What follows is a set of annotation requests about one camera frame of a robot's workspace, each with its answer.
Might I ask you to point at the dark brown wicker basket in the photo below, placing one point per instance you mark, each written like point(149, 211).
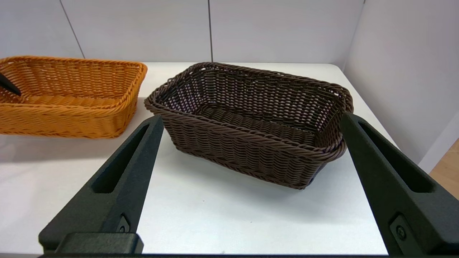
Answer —
point(233, 150)

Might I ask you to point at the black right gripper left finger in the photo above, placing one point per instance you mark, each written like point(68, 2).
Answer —
point(107, 211)

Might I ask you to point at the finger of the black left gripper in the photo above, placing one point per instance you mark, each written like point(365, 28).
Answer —
point(8, 85)

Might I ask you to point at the orange wicker basket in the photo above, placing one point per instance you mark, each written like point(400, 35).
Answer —
point(71, 118)

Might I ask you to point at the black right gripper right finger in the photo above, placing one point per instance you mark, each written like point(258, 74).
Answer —
point(423, 218)

